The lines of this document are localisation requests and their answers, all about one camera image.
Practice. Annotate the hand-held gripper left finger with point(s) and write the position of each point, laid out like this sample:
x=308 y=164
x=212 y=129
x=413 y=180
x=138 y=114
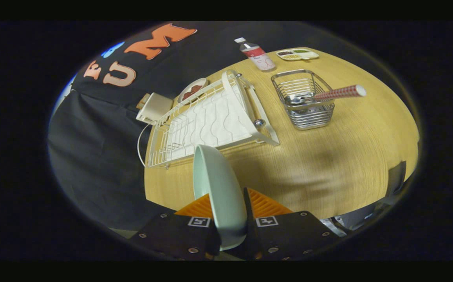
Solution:
x=171 y=235

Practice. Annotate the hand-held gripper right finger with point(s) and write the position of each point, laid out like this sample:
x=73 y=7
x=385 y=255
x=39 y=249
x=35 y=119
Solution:
x=250 y=231

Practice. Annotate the pale green plate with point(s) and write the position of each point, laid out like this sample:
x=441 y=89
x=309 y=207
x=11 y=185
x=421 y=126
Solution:
x=220 y=188

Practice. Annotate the beige plate with meat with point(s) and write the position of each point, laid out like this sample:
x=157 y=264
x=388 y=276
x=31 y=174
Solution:
x=201 y=83

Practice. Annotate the white divided dish with beans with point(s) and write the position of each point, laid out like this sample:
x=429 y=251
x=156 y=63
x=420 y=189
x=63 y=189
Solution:
x=308 y=55

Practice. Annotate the white toaster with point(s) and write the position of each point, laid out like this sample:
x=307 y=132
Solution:
x=156 y=107

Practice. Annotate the brown toast bread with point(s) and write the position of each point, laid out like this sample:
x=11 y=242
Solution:
x=143 y=102

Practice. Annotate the red meat slice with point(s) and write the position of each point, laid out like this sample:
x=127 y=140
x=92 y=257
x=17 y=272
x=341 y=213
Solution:
x=196 y=89
x=187 y=95

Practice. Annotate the clear plastic bottle red label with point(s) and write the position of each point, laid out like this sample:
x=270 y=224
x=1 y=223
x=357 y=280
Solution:
x=259 y=56

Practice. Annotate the grey metal table frame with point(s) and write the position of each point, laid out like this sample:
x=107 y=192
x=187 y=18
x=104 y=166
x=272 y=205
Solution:
x=357 y=219

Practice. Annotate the black table edge bracket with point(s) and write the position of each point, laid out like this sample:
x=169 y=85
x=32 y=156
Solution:
x=396 y=178

